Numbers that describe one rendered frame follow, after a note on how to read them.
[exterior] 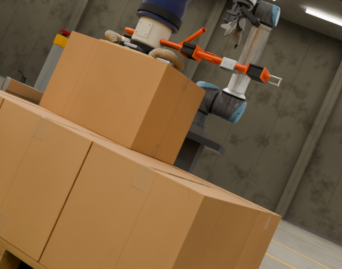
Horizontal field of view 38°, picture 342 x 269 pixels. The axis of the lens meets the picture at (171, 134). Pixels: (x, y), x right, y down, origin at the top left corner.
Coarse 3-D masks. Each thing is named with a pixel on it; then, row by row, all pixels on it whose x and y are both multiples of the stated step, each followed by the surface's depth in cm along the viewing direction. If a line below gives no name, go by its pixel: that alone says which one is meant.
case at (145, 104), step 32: (64, 64) 241; (96, 64) 231; (128, 64) 223; (160, 64) 215; (64, 96) 236; (96, 96) 227; (128, 96) 219; (160, 96) 217; (192, 96) 238; (96, 128) 223; (128, 128) 215; (160, 128) 225; (160, 160) 236
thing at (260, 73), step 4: (248, 64) 217; (252, 64) 216; (252, 68) 217; (256, 68) 216; (260, 68) 215; (264, 68) 213; (244, 72) 217; (248, 72) 217; (252, 72) 216; (256, 72) 215; (260, 72) 215; (264, 72) 213; (268, 72) 217; (248, 76) 221; (252, 76) 217; (256, 76) 214; (260, 76) 213; (256, 80) 221; (260, 80) 217; (264, 80) 216
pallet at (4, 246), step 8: (0, 240) 157; (0, 248) 156; (8, 248) 155; (16, 248) 154; (0, 256) 155; (8, 256) 157; (16, 256) 153; (24, 256) 152; (0, 264) 156; (8, 264) 159; (16, 264) 162; (32, 264) 150; (40, 264) 149
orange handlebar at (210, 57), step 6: (126, 30) 252; (132, 30) 250; (162, 42) 240; (168, 42) 239; (174, 48) 242; (198, 54) 231; (204, 54) 229; (210, 54) 228; (210, 60) 229; (216, 60) 226; (240, 66) 219; (246, 66) 219
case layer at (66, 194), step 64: (0, 128) 166; (64, 128) 156; (0, 192) 161; (64, 192) 151; (128, 192) 142; (192, 192) 134; (64, 256) 146; (128, 256) 138; (192, 256) 142; (256, 256) 209
